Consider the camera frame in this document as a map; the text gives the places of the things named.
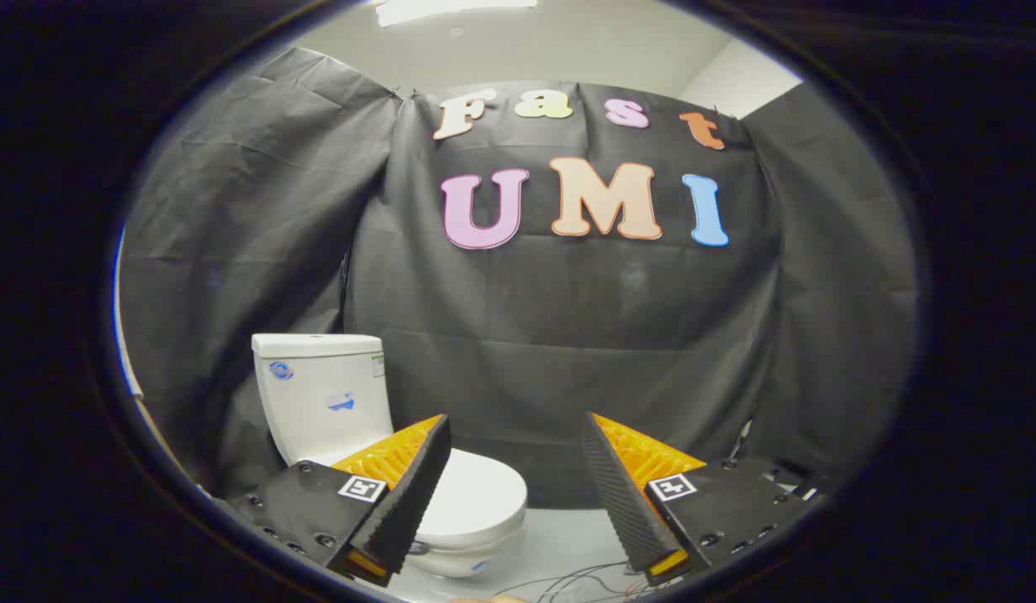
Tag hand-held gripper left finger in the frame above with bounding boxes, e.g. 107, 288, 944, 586
227, 413, 453, 588

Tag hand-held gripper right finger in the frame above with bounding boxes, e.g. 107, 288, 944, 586
580, 410, 830, 587

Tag white toilet lid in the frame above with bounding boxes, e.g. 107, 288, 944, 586
298, 447, 529, 551

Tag white ceramic toilet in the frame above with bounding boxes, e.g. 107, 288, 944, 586
250, 332, 528, 580

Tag black backdrop cloth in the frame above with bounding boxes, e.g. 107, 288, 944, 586
119, 46, 920, 513

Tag thin floor cables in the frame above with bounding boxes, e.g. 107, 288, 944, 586
491, 559, 682, 603

